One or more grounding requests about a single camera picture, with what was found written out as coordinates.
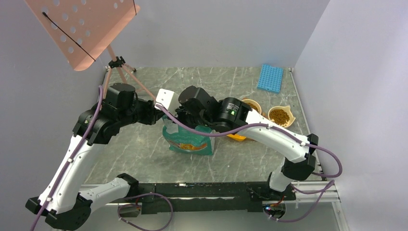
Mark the orange plastic scoop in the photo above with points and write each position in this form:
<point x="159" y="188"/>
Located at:
<point x="237" y="137"/>

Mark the cream pet bowl right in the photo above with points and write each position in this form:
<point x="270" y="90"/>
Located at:
<point x="281" y="115"/>

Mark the cream pet bowl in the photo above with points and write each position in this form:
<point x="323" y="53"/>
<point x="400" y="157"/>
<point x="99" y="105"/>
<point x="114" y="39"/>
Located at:
<point x="253" y="104"/>
<point x="281" y="115"/>

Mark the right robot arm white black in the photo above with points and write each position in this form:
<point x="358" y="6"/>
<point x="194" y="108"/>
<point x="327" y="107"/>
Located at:
<point x="194" y="106"/>

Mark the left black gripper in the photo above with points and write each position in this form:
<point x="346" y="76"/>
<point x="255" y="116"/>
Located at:
<point x="152" y="114"/>

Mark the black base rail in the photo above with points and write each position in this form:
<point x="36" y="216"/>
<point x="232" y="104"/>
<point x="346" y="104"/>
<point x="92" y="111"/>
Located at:
<point x="250" y="196"/>

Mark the pink perforated music stand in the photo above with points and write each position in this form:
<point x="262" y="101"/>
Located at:
<point x="84" y="29"/>

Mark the blue perforated tray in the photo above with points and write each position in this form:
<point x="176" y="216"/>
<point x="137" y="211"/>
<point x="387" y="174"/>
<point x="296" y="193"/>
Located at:
<point x="270" y="78"/>

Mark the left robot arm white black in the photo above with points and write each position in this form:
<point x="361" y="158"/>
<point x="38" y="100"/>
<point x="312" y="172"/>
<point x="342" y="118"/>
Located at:
<point x="63" y="204"/>

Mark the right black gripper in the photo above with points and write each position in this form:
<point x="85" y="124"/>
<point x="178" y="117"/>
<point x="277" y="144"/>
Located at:
<point x="180" y="110"/>

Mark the green dog food bag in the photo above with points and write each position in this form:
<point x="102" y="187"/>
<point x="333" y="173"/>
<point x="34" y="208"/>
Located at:
<point x="183" y="141"/>

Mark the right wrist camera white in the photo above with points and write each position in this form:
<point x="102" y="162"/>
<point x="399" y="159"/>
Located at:
<point x="167" y="99"/>

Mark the cream pet bowl left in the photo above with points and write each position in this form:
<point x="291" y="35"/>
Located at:
<point x="253" y="104"/>

